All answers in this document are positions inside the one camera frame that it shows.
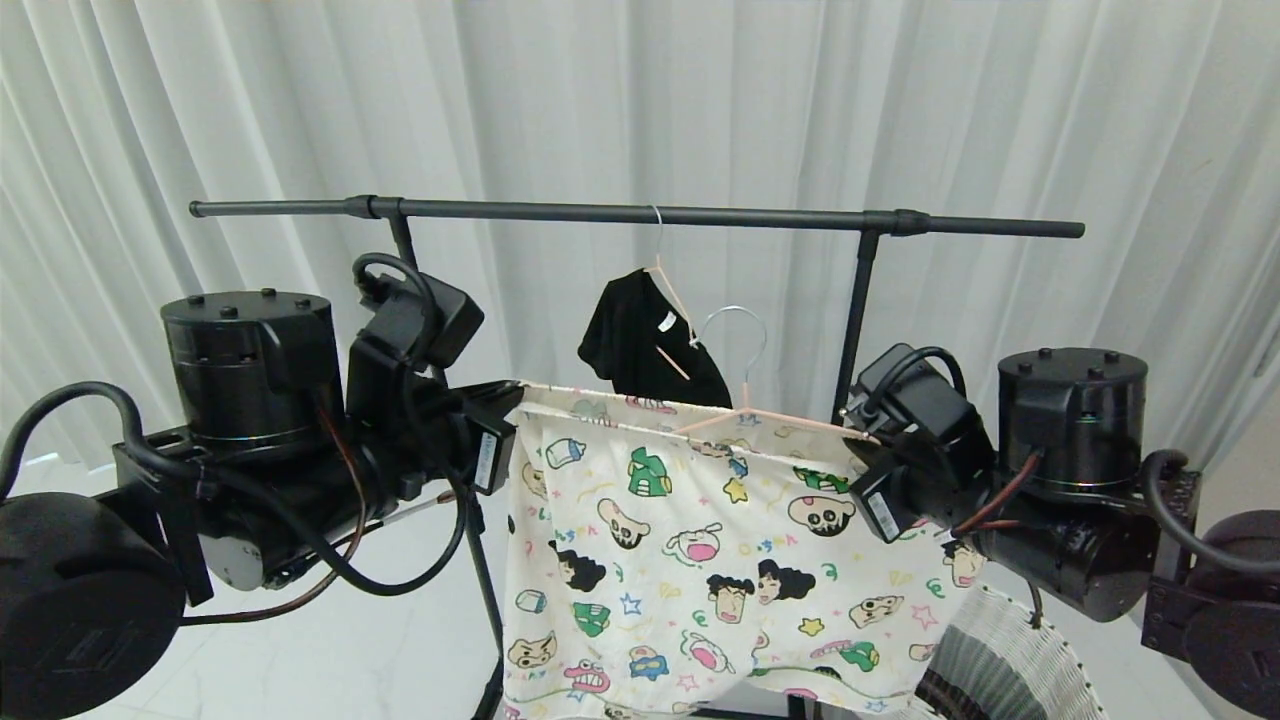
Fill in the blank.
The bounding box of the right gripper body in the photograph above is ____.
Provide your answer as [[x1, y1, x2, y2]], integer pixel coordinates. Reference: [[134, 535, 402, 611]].
[[846, 452, 1163, 625]]

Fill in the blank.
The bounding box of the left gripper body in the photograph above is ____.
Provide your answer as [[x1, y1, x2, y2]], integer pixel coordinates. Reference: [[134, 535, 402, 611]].
[[193, 398, 522, 593]]

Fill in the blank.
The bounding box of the black garment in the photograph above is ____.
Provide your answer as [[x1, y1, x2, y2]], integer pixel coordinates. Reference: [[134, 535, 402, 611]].
[[577, 268, 735, 410]]

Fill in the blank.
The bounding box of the cream printed garment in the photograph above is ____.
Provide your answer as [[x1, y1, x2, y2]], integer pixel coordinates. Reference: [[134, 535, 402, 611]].
[[498, 382, 987, 720]]

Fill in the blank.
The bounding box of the pink clothes hanger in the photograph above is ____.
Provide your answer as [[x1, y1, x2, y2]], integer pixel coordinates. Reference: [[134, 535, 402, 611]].
[[670, 305, 883, 447], [645, 207, 702, 382]]

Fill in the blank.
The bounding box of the white laundry basket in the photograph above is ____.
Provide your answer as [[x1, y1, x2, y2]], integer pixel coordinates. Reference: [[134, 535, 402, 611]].
[[913, 583, 1107, 720]]

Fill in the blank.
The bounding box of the black clothes rack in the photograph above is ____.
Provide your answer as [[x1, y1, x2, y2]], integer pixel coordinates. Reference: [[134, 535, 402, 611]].
[[190, 196, 1086, 720]]

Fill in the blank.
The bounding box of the white curtain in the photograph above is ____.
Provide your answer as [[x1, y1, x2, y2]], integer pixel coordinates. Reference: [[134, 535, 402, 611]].
[[0, 0, 286, 471], [100, 0, 1280, 501]]

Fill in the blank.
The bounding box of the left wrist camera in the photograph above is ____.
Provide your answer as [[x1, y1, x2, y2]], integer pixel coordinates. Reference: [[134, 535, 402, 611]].
[[344, 268, 487, 443]]

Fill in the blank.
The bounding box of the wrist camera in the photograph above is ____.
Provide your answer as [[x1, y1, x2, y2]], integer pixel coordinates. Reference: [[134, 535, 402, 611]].
[[842, 342, 997, 493], [344, 268, 487, 443]]

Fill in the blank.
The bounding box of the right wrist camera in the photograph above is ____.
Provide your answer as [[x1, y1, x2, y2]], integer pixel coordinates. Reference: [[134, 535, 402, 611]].
[[842, 342, 997, 493]]

